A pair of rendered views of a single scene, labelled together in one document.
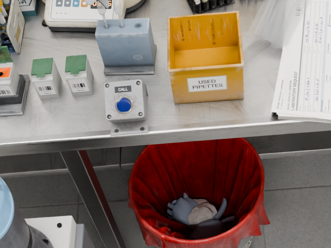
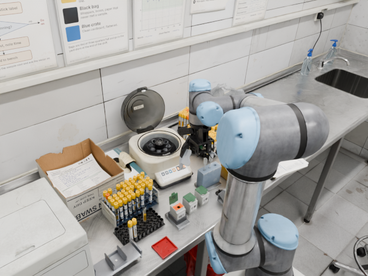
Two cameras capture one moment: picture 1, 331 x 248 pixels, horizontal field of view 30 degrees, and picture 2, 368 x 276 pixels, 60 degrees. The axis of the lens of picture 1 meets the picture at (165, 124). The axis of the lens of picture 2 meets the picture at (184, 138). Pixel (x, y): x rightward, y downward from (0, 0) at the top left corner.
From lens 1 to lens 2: 98 cm
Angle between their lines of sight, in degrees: 40
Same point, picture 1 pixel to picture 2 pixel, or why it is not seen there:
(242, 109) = not seen: hidden behind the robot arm
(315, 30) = not seen: hidden behind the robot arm
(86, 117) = (216, 211)
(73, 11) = (171, 174)
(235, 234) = not seen: hidden behind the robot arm
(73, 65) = (202, 190)
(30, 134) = (201, 229)
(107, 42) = (207, 176)
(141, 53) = (217, 177)
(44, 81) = (194, 203)
